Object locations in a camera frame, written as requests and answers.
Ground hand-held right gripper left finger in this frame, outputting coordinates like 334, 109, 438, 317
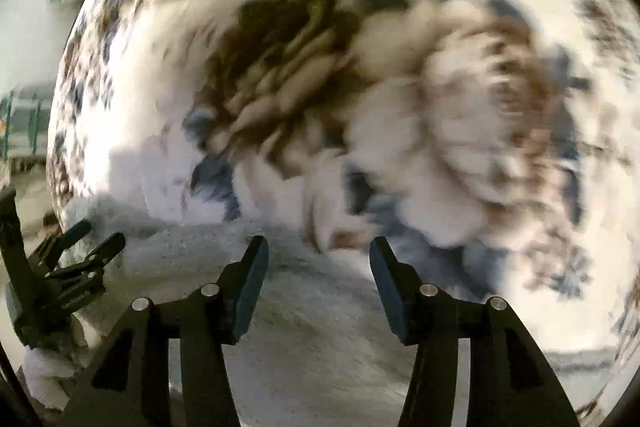
57, 234, 271, 427

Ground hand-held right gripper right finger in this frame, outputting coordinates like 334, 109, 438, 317
369, 235, 583, 427

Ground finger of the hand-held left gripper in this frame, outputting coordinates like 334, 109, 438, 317
44, 231, 127, 314
31, 218, 94, 266

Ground teal furniture frame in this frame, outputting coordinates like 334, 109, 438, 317
0, 84, 55, 170

